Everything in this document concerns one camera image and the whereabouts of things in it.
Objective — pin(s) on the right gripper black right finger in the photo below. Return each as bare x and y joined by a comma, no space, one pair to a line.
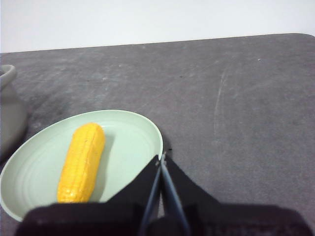
214,218

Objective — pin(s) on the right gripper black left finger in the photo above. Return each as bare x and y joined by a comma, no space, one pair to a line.
115,216

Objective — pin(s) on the yellow corn cob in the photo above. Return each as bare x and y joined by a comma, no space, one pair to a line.
82,162

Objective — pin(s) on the pale green round plate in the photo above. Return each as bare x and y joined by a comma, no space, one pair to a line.
128,137

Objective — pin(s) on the pale green electric steamer pot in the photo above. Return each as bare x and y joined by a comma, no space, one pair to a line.
11,115

